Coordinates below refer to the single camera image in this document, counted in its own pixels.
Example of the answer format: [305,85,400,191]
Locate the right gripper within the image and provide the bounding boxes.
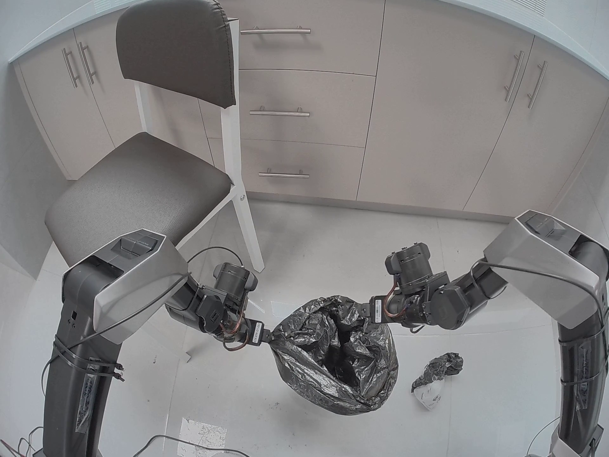
[369,294,408,327]

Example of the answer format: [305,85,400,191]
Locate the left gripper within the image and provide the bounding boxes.
[225,318,266,352]

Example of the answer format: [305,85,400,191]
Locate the beige cabinet with drawers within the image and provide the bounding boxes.
[13,0,609,222]

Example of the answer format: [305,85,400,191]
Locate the crumpled black plastic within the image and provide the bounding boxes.
[411,352,464,390]

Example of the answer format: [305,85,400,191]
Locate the black plastic bag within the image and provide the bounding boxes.
[269,295,399,417]

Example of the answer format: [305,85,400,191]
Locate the crumpled white paper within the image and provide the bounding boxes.
[412,379,444,412]

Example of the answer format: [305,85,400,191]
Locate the grey padded white-framed chair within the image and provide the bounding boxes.
[44,0,265,365]

